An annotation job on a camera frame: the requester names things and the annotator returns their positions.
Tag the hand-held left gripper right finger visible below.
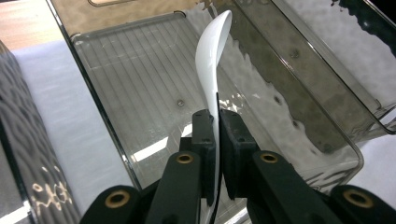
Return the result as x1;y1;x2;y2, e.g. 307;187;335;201
218;108;260;201

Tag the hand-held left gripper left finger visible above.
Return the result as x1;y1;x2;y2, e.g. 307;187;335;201
179;108;219;200

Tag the transparent grey plastic bin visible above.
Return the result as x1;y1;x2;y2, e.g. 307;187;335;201
0;40;82;224
46;0;365;224
236;0;396;134

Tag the white ceramic spoon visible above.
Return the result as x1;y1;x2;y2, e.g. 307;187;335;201
194;9;233;224

